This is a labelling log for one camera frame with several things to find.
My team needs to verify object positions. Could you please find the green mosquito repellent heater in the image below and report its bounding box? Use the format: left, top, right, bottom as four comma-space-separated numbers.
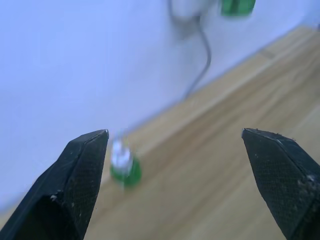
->
220, 0, 256, 17

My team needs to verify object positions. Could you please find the white power strip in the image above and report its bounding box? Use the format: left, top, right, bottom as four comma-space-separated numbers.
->
167, 0, 223, 41

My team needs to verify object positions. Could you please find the green liquid refill bottle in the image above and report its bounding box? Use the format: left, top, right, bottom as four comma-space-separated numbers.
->
109, 128, 143, 188

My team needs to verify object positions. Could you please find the grey power strip cable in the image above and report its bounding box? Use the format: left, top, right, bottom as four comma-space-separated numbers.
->
183, 14, 212, 99

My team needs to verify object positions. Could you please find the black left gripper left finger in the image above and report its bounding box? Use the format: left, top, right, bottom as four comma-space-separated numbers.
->
0, 129, 110, 240

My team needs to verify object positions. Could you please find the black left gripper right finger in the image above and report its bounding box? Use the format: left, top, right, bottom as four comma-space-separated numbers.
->
241, 128, 320, 240

